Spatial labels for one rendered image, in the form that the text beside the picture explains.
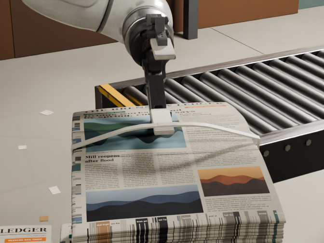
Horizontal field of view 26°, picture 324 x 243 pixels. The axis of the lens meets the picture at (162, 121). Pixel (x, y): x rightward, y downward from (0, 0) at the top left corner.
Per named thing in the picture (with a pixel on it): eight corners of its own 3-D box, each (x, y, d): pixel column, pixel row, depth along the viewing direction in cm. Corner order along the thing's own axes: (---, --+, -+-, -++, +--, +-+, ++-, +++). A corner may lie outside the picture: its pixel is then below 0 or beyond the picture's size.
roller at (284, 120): (289, 131, 178) (304, 124, 180) (195, 74, 216) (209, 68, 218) (290, 147, 181) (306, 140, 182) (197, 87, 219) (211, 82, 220)
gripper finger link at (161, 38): (163, 33, 107) (164, 15, 105) (168, 46, 102) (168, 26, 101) (154, 34, 107) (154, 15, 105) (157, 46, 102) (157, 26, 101)
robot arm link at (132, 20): (171, 52, 129) (175, 65, 124) (122, 54, 128) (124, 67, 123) (172, 5, 125) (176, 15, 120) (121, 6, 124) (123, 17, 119)
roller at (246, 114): (286, 131, 178) (283, 149, 180) (193, 73, 216) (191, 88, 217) (270, 133, 175) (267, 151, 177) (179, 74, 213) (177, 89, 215)
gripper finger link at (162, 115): (150, 108, 110) (150, 113, 111) (154, 131, 104) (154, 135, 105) (168, 107, 111) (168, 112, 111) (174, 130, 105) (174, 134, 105)
